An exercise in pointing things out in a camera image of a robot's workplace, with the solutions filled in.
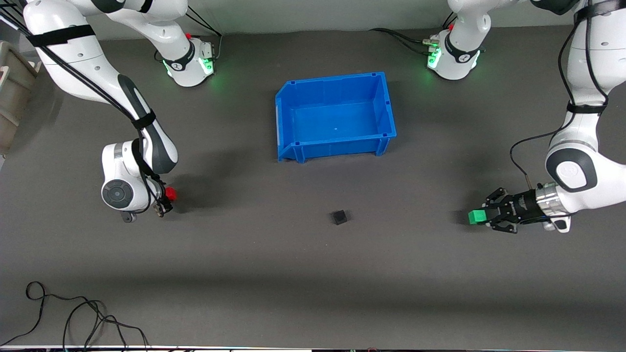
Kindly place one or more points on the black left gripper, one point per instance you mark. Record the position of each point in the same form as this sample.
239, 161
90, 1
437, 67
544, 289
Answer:
521, 207

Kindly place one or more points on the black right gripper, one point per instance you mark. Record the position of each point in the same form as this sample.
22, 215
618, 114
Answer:
160, 207

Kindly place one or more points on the small red cube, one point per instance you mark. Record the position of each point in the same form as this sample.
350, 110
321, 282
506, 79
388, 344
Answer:
171, 193

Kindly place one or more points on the small green cube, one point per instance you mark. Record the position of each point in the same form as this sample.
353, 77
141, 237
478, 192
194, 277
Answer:
477, 217

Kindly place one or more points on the small black cube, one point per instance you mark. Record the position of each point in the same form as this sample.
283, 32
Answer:
339, 217

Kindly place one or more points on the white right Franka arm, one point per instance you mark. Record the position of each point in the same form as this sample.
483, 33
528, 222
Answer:
88, 63

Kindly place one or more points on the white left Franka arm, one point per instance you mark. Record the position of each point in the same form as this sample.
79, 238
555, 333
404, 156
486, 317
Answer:
587, 156

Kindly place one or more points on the blue plastic storage bin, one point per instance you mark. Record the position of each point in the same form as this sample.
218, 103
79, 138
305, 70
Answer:
335, 117

